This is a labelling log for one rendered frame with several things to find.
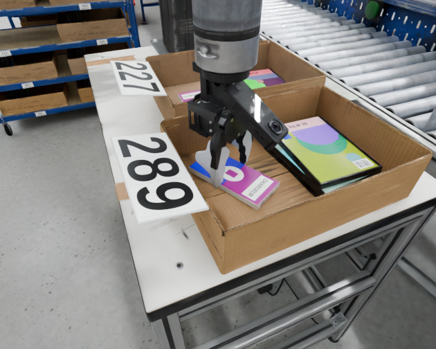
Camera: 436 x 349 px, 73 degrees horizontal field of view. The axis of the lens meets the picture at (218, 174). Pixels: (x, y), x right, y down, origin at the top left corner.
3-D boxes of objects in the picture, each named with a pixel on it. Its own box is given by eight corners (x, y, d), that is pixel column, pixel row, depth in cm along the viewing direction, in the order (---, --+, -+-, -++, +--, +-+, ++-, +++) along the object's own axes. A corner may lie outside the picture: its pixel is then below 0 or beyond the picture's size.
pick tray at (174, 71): (149, 91, 86) (143, 56, 79) (266, 70, 96) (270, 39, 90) (176, 145, 66) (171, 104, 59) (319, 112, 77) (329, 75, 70)
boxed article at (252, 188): (213, 154, 63) (213, 148, 62) (279, 188, 55) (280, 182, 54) (189, 172, 58) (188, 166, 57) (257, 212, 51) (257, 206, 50)
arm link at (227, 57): (272, 29, 41) (229, 48, 35) (268, 64, 44) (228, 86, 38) (221, 18, 45) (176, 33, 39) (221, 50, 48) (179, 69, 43)
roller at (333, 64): (306, 75, 106) (309, 61, 102) (415, 55, 120) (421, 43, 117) (314, 81, 102) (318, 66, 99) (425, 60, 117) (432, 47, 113)
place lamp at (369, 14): (362, 16, 135) (367, -1, 131) (364, 16, 136) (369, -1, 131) (373, 21, 131) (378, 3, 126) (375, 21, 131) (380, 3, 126)
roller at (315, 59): (296, 68, 110) (298, 55, 107) (402, 50, 124) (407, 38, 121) (304, 73, 107) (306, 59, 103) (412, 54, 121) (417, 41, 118)
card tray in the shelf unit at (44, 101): (2, 115, 193) (-6, 102, 186) (9, 95, 214) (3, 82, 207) (68, 105, 203) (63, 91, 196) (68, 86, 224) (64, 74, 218)
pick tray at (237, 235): (163, 162, 62) (157, 120, 55) (313, 121, 74) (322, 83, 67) (221, 277, 42) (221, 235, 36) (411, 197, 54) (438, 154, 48)
